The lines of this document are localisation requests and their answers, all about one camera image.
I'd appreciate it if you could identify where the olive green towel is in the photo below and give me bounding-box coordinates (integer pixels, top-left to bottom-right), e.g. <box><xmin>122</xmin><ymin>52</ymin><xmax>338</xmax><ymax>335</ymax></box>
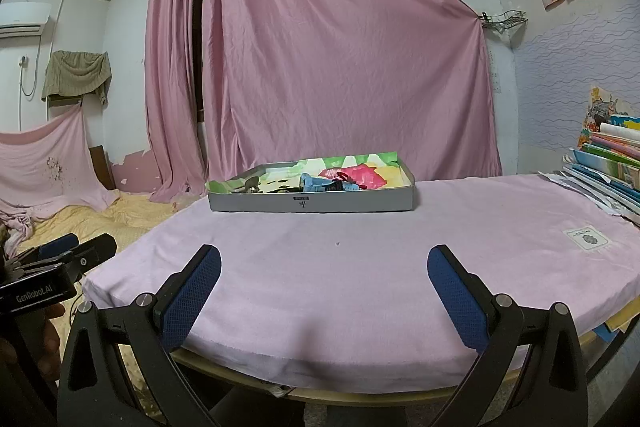
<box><xmin>41</xmin><ymin>50</ymin><xmax>113</xmax><ymax>109</ymax></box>

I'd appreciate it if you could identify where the white air conditioner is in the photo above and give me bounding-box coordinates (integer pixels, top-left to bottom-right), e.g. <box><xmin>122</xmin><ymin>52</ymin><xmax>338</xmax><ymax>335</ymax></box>
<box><xmin>0</xmin><ymin>2</ymin><xmax>54</xmax><ymax>39</ymax></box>

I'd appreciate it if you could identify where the pink embroidered hanging sheet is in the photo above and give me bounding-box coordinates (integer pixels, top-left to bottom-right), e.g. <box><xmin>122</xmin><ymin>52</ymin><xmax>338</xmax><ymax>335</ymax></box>
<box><xmin>0</xmin><ymin>107</ymin><xmax>121</xmax><ymax>216</ymax></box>

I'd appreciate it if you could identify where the white power cable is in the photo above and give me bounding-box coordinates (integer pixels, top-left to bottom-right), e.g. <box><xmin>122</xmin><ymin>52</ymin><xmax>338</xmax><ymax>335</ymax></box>
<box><xmin>18</xmin><ymin>34</ymin><xmax>44</xmax><ymax>98</ymax></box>

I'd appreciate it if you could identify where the grey claw hair clip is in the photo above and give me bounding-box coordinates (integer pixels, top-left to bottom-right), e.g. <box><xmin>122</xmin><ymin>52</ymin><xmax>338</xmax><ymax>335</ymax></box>
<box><xmin>229</xmin><ymin>175</ymin><xmax>261</xmax><ymax>196</ymax></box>

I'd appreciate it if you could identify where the metal wire wall rack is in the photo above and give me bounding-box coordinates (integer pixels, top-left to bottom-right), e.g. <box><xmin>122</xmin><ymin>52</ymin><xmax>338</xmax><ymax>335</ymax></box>
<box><xmin>478</xmin><ymin>9</ymin><xmax>529</xmax><ymax>36</ymax></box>

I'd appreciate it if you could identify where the dark wooden board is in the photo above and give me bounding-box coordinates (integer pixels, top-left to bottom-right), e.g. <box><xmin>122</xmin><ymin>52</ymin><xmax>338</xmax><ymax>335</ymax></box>
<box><xmin>88</xmin><ymin>145</ymin><xmax>117</xmax><ymax>190</ymax></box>

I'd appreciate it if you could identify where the blue watch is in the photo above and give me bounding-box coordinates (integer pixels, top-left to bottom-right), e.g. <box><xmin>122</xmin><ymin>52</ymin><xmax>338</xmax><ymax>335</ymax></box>
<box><xmin>298</xmin><ymin>173</ymin><xmax>361</xmax><ymax>193</ymax></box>

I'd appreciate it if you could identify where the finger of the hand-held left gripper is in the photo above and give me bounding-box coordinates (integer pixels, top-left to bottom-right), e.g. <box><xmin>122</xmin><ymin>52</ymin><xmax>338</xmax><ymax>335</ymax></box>
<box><xmin>35</xmin><ymin>233</ymin><xmax>80</xmax><ymax>261</ymax></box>
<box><xmin>50</xmin><ymin>234</ymin><xmax>118</xmax><ymax>281</ymax></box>

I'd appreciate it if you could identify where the narrow pink curtain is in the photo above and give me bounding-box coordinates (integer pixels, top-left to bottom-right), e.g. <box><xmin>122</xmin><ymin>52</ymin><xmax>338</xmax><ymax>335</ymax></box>
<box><xmin>143</xmin><ymin>0</ymin><xmax>221</xmax><ymax>204</ymax></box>

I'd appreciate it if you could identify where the yellow blanket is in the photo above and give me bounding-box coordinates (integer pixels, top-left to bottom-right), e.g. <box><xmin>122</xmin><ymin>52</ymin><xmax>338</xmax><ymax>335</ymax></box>
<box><xmin>15</xmin><ymin>192</ymin><xmax>211</xmax><ymax>408</ymax></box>

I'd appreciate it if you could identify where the grey jewelry tray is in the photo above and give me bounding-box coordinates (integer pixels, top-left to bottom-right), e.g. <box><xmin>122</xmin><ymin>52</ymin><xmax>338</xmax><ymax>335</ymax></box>
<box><xmin>206</xmin><ymin>150</ymin><xmax>417</xmax><ymax>214</ymax></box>

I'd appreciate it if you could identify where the crumpled pink cloth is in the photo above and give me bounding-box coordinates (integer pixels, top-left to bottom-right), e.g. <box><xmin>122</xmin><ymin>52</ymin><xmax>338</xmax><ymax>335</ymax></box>
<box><xmin>0</xmin><ymin>209</ymin><xmax>34</xmax><ymax>254</ymax></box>

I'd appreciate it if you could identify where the pink tablecloth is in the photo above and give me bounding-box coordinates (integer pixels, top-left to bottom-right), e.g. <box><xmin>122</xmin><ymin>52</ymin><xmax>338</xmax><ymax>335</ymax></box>
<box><xmin>81</xmin><ymin>173</ymin><xmax>640</xmax><ymax>391</ymax></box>

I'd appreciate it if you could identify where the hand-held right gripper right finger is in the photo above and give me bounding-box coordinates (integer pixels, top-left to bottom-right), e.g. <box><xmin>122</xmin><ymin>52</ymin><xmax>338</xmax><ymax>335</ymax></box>
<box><xmin>426</xmin><ymin>244</ymin><xmax>590</xmax><ymax>427</ymax></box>

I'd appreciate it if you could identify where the person's left hand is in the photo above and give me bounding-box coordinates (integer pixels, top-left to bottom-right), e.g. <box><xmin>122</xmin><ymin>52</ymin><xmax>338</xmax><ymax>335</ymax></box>
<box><xmin>40</xmin><ymin>303</ymin><xmax>67</xmax><ymax>381</ymax></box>

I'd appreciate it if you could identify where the wide pink curtain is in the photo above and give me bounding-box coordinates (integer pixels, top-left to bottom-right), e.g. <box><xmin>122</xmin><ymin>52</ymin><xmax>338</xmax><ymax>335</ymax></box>
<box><xmin>200</xmin><ymin>0</ymin><xmax>504</xmax><ymax>184</ymax></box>

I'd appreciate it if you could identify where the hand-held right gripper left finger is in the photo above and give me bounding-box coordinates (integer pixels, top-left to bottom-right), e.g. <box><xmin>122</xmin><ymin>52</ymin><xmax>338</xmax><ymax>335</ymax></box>
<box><xmin>56</xmin><ymin>244</ymin><xmax>223</xmax><ymax>427</ymax></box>

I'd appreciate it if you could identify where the stack of books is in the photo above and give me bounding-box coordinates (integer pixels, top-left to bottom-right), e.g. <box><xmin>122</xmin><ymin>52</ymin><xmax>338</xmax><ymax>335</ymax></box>
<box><xmin>537</xmin><ymin>86</ymin><xmax>640</xmax><ymax>229</ymax></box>

